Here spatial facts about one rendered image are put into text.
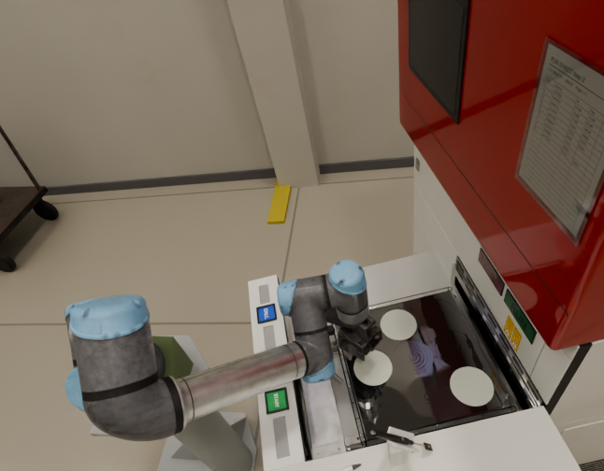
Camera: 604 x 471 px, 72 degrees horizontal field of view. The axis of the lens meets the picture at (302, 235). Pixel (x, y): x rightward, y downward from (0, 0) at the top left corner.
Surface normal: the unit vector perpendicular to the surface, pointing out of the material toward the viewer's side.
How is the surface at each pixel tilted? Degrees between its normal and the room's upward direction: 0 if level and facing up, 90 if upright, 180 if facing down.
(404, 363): 0
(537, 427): 0
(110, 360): 48
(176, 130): 90
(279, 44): 90
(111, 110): 90
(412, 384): 0
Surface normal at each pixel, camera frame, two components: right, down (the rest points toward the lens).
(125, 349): 0.61, -0.15
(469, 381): -0.18, -0.69
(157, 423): 0.60, 0.17
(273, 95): -0.11, 0.72
